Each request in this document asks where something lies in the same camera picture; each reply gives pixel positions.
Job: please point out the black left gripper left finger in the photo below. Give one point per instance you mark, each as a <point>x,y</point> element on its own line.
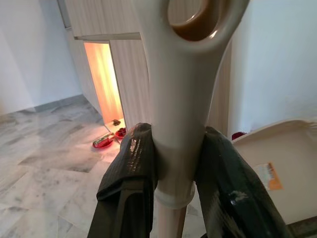
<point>128,173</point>

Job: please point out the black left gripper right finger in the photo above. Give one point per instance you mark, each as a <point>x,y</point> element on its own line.
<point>227,178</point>

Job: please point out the red bowl with silver item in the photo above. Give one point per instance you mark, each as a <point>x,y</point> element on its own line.
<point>102,143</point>

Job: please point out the small red bowl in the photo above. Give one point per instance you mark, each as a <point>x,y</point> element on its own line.
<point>121,133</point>

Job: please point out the small brown figurine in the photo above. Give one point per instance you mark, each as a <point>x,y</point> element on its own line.
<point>116,122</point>

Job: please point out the light wooden cabinet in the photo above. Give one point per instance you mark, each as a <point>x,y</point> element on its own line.
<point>128,74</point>

